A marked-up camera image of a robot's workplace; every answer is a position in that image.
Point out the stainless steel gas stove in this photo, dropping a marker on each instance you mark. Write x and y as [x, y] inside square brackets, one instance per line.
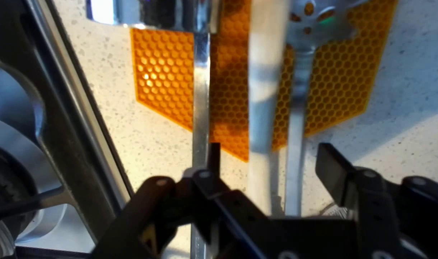
[62, 182]

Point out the steel measuring cup scoop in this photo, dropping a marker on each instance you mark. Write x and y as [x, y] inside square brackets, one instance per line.
[171, 52]

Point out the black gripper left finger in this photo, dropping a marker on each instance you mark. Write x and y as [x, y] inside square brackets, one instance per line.
[226, 218]

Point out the orange honeycomb silicone trivet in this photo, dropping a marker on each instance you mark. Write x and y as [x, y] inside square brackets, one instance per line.
[342, 82]

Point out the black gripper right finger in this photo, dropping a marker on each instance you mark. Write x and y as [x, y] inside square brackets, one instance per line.
[385, 213]

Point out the steel pasta server spoon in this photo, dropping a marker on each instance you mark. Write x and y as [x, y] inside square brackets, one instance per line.
[312, 23]

